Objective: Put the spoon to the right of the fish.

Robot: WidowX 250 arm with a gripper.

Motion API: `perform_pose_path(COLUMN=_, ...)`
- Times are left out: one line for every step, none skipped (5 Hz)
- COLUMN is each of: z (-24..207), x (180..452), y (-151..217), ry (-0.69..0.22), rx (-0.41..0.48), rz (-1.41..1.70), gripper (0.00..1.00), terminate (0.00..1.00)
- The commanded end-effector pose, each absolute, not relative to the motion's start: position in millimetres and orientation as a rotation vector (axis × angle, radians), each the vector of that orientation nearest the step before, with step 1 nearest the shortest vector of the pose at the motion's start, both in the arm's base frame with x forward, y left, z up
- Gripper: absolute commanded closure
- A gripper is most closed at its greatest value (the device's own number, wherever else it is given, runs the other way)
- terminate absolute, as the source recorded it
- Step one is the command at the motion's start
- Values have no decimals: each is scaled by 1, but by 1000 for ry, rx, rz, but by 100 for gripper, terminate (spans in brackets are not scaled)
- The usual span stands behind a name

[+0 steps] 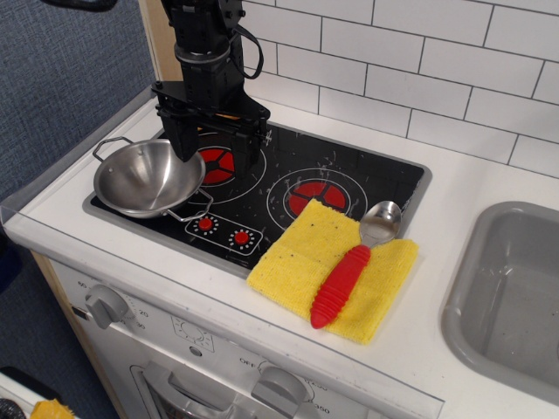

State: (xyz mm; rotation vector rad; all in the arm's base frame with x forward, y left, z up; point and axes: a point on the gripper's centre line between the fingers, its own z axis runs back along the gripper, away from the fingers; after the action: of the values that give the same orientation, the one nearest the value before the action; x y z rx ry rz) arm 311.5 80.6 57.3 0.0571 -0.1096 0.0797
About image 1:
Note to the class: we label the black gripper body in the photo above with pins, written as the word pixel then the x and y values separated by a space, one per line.
pixel 209 87

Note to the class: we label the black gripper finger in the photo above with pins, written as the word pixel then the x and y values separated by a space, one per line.
pixel 182 134
pixel 245 150

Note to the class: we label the red-handled metal spoon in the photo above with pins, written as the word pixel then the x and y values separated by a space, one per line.
pixel 378 226

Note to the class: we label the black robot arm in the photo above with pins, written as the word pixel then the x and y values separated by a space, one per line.
pixel 209 29

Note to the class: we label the yellow plush fish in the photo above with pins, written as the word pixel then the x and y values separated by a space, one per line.
pixel 227 116

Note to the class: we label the black toy stovetop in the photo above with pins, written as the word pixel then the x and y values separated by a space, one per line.
pixel 231 223

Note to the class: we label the wooden side panel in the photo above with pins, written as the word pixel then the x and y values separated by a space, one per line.
pixel 161 40

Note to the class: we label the yellow cloth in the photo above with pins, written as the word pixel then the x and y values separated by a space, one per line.
pixel 292 270

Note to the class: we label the grey left oven knob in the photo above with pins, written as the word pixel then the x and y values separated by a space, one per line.
pixel 105 305

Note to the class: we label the grey oven knob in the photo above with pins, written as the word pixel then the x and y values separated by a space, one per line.
pixel 280 391
pixel 105 305

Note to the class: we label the white toy oven front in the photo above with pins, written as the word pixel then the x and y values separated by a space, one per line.
pixel 159 365

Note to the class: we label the grey right oven knob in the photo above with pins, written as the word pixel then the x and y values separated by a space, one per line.
pixel 280 391

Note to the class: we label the yellow object bottom left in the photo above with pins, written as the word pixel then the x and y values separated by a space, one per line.
pixel 51 409

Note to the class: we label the grey sink basin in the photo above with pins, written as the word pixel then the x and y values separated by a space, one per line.
pixel 501 316

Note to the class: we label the steel pot with handles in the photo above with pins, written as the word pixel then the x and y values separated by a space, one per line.
pixel 146 179

